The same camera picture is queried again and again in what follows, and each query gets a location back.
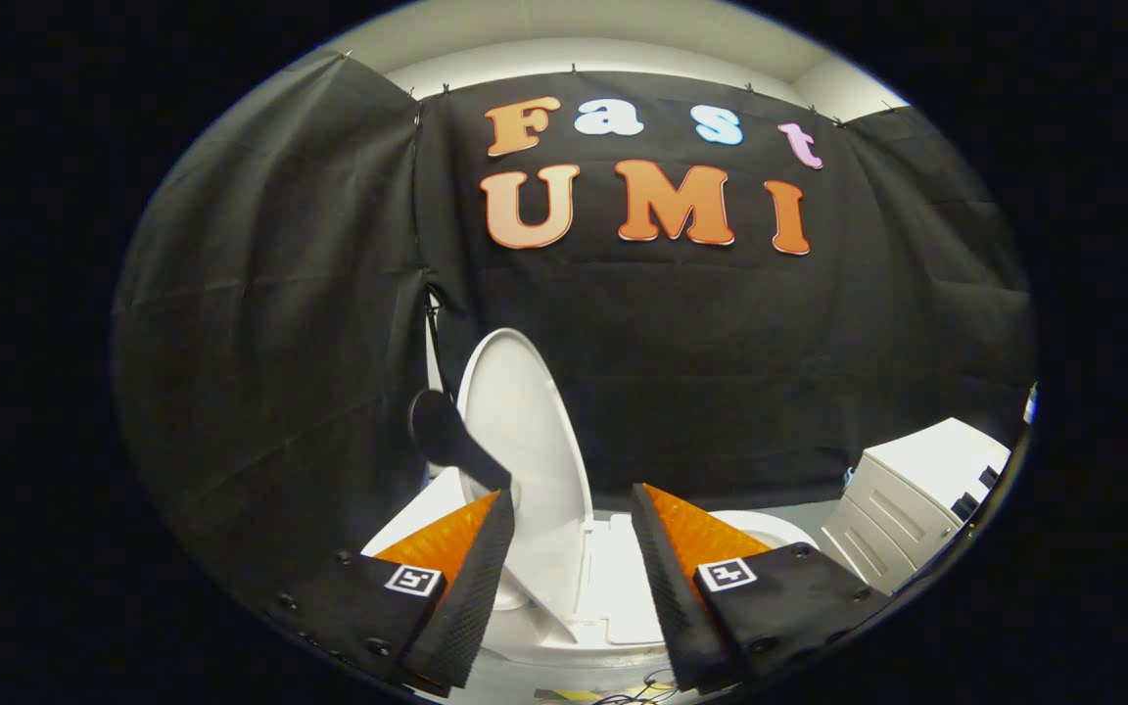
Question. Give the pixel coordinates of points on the white toilet tank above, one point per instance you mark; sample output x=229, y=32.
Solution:
x=432, y=504

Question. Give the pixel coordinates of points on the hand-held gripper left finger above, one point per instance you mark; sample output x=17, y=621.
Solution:
x=476, y=597

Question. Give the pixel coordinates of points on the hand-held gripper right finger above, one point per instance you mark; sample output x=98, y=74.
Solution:
x=677, y=607

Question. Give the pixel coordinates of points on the black light stand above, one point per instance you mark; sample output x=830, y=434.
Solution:
x=435, y=333

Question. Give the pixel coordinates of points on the white drawer cabinet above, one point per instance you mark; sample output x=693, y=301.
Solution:
x=916, y=480

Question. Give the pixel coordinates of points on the black backdrop cloth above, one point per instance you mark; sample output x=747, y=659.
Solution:
x=721, y=372

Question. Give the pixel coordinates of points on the white toilet lid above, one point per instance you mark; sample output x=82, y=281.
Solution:
x=525, y=411

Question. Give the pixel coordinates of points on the yellow black floor tape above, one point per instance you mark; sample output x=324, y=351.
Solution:
x=569, y=696

